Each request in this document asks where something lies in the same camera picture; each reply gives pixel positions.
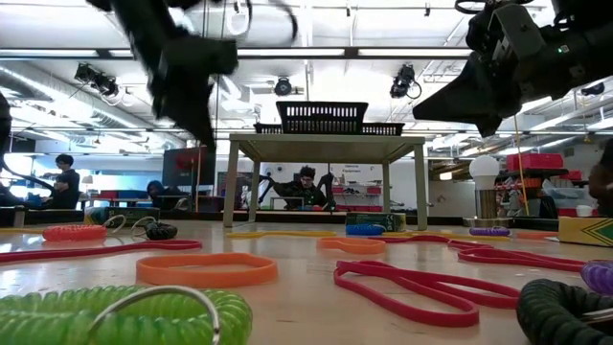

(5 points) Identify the purple coil keychain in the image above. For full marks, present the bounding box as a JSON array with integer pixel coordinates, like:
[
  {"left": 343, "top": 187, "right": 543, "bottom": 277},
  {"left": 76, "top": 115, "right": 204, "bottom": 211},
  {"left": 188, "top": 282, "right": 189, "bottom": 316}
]
[
  {"left": 579, "top": 259, "right": 613, "bottom": 296},
  {"left": 468, "top": 225, "right": 511, "bottom": 238}
]

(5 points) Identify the green perforated metal riser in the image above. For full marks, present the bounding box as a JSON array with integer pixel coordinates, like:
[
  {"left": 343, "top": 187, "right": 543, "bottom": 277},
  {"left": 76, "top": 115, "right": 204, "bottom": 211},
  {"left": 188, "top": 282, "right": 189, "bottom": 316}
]
[{"left": 222, "top": 132, "right": 429, "bottom": 232}]

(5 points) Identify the orange rubber band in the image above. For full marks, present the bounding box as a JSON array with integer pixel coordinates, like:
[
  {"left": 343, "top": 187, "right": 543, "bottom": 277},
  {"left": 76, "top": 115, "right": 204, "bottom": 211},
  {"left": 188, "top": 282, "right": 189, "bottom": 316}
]
[
  {"left": 514, "top": 230, "right": 560, "bottom": 241},
  {"left": 135, "top": 252, "right": 280, "bottom": 289},
  {"left": 316, "top": 236, "right": 387, "bottom": 256}
]

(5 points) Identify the white bulb table lamp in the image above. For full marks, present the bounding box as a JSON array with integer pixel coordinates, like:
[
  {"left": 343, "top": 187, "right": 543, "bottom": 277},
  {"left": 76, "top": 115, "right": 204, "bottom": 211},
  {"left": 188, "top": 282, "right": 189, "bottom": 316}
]
[{"left": 461, "top": 153, "right": 514, "bottom": 229}]

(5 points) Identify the dark storage shelf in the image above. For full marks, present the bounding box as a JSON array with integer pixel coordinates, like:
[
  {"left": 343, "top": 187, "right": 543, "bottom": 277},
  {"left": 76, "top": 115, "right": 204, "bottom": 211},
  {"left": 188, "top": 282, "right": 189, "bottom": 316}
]
[{"left": 497, "top": 166, "right": 591, "bottom": 219}]

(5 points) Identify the black coil keychain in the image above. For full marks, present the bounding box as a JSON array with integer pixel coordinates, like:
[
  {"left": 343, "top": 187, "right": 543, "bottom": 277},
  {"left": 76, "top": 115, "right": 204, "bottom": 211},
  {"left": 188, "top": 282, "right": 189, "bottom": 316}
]
[
  {"left": 129, "top": 215, "right": 179, "bottom": 242},
  {"left": 515, "top": 278, "right": 613, "bottom": 345}
]

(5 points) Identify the red storage bin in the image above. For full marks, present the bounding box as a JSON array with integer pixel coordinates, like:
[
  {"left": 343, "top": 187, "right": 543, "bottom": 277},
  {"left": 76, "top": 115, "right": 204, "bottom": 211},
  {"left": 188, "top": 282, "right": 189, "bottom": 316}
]
[{"left": 505, "top": 152, "right": 565, "bottom": 173}]

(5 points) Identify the black overhead frame bar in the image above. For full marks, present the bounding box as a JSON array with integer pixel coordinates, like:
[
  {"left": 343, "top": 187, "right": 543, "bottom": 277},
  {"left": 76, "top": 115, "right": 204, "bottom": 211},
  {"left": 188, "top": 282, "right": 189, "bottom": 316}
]
[{"left": 0, "top": 45, "right": 480, "bottom": 61}]

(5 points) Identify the person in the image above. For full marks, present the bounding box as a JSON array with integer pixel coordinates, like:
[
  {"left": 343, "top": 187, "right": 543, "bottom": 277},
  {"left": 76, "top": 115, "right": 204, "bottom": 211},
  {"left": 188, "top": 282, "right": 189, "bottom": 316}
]
[
  {"left": 146, "top": 179, "right": 169, "bottom": 210},
  {"left": 275, "top": 165, "right": 332, "bottom": 212},
  {"left": 43, "top": 152, "right": 81, "bottom": 210},
  {"left": 587, "top": 137, "right": 613, "bottom": 218}
]

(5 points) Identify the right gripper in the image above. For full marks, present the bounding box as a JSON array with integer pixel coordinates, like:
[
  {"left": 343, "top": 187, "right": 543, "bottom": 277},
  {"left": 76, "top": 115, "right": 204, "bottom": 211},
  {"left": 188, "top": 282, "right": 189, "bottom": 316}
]
[{"left": 412, "top": 3, "right": 588, "bottom": 138}]

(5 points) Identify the black ceiling spotlight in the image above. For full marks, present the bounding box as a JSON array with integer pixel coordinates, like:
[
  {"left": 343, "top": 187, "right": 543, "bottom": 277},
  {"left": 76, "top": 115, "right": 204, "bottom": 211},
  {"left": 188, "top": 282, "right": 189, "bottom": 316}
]
[
  {"left": 73, "top": 61, "right": 121, "bottom": 99},
  {"left": 389, "top": 62, "right": 423, "bottom": 101}
]

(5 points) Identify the orange coil keychain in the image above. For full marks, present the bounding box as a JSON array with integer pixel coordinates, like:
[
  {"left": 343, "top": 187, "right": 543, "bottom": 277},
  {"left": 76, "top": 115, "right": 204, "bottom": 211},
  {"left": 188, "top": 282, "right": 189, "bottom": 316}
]
[{"left": 41, "top": 213, "right": 128, "bottom": 242}]

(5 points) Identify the long red rubber band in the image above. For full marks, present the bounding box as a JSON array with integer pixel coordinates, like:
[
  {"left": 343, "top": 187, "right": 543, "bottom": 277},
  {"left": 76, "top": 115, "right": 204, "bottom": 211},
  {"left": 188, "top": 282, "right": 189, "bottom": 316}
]
[
  {"left": 0, "top": 239, "right": 204, "bottom": 265},
  {"left": 447, "top": 238, "right": 588, "bottom": 274}
]

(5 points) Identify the white hanging cable loop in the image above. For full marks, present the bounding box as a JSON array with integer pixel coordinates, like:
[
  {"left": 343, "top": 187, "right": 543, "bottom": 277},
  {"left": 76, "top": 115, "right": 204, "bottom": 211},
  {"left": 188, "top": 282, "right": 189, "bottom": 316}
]
[{"left": 224, "top": 0, "right": 253, "bottom": 37}]

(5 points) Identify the yellow hanging cable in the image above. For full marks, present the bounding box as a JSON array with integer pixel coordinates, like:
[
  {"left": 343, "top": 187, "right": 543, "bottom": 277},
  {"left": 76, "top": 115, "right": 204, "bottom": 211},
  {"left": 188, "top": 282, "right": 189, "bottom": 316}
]
[{"left": 512, "top": 114, "right": 532, "bottom": 218}]

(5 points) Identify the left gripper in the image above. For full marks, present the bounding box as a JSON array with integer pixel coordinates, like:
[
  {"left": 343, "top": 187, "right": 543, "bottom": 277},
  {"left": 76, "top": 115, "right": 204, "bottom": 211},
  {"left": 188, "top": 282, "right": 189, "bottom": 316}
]
[{"left": 152, "top": 31, "right": 239, "bottom": 148}]

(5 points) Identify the black ceiling camera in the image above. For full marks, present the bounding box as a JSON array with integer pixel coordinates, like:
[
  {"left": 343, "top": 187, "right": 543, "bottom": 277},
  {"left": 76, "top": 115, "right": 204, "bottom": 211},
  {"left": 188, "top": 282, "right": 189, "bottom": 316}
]
[{"left": 579, "top": 80, "right": 607, "bottom": 98}]

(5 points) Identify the black computer monitor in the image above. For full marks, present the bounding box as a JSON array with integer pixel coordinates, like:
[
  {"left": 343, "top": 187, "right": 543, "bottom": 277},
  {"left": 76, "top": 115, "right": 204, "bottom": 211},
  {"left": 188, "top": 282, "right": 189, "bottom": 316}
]
[{"left": 161, "top": 146, "right": 217, "bottom": 188}]

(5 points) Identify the red bin shelf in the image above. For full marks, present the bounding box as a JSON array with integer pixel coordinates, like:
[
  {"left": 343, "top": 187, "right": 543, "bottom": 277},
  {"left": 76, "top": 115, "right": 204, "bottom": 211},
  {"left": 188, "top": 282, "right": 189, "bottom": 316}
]
[{"left": 329, "top": 183, "right": 384, "bottom": 213}]

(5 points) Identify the black aluminium table frame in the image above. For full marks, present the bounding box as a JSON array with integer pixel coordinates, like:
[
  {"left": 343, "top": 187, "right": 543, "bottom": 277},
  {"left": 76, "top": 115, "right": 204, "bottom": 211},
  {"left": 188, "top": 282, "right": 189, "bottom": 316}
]
[{"left": 0, "top": 206, "right": 561, "bottom": 228}]

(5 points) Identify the green coil keychain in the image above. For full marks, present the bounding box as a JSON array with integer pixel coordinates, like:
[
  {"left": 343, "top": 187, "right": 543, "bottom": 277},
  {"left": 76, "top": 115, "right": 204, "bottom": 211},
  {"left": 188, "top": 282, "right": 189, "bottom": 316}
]
[{"left": 0, "top": 284, "right": 254, "bottom": 345}]

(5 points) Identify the blue coil keychain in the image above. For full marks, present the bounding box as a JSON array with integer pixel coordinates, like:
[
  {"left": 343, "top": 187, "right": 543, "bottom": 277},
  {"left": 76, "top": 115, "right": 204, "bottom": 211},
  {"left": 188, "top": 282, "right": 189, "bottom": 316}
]
[{"left": 345, "top": 222, "right": 385, "bottom": 237}]

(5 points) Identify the black overhead camera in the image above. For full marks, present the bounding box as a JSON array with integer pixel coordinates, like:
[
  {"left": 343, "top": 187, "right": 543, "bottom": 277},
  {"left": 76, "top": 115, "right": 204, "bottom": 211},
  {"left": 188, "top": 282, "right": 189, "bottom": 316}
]
[{"left": 273, "top": 76, "right": 294, "bottom": 98}]

